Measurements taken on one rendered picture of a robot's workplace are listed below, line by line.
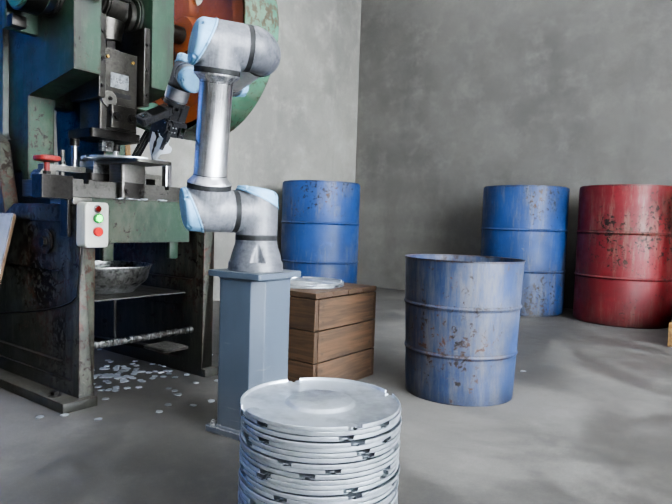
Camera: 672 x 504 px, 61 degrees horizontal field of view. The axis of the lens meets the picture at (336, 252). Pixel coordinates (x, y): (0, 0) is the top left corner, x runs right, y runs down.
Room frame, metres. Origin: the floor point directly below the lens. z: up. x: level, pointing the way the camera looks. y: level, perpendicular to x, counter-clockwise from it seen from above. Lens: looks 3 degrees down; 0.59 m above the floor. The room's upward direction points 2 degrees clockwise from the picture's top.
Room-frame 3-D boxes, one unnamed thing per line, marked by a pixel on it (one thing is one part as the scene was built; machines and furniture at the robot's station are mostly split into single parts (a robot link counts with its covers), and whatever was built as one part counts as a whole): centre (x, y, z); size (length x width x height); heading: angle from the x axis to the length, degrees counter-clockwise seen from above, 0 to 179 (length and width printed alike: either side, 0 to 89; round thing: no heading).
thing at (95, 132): (2.11, 0.86, 0.86); 0.20 x 0.16 x 0.05; 144
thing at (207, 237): (2.40, 0.81, 0.45); 0.92 x 0.12 x 0.90; 54
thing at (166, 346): (2.02, 0.75, 0.14); 0.59 x 0.10 x 0.05; 54
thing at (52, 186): (1.72, 0.85, 0.62); 0.10 x 0.06 x 0.20; 144
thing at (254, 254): (1.59, 0.22, 0.50); 0.15 x 0.15 x 0.10
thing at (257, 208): (1.59, 0.23, 0.62); 0.13 x 0.12 x 0.14; 116
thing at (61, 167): (1.97, 0.96, 0.76); 0.17 x 0.06 x 0.10; 144
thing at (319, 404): (1.03, 0.02, 0.26); 0.29 x 0.29 x 0.01
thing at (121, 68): (2.08, 0.82, 1.04); 0.17 x 0.15 x 0.30; 54
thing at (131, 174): (2.00, 0.71, 0.72); 0.25 x 0.14 x 0.14; 54
